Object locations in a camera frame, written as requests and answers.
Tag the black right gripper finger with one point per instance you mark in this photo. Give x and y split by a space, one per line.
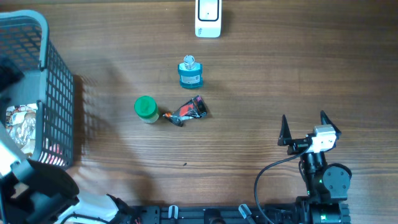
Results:
285 137
325 120

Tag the grey plastic basket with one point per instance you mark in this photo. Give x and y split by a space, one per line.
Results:
47 83

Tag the black mounting rail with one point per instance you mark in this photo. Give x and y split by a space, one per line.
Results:
243 214

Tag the beige bread bag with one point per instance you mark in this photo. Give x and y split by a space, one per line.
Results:
21 124

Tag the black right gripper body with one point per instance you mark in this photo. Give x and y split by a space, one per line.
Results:
297 145

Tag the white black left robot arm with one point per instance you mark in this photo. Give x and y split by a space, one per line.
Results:
33 192

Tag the white barcode scanner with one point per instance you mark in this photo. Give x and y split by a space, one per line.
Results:
208 15

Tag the black red snack packet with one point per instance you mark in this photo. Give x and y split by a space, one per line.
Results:
193 109

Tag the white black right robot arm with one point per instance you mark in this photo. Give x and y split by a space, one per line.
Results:
327 184

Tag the green lid jar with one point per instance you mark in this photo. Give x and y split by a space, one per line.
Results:
146 108

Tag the blue mouthwash bottle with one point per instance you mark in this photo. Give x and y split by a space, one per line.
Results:
190 72

